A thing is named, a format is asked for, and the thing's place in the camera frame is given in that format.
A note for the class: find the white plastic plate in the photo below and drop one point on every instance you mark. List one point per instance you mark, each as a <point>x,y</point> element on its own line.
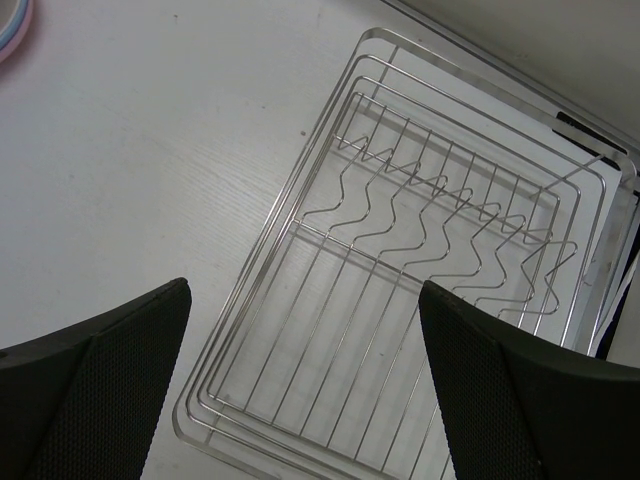
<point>8,9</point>

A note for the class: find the metal wire dish rack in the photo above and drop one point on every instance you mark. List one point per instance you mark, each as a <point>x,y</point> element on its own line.
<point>417,169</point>

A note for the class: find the pink plastic plate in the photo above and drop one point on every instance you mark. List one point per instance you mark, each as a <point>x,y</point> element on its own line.
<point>15,42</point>

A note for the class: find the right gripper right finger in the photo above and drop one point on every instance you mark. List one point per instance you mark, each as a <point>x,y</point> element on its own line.
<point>515,406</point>

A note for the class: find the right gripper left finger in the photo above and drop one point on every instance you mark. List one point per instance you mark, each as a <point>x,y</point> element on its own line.
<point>84,402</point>

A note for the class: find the blue plastic plate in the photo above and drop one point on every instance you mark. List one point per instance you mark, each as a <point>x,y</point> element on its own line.
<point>8,33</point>

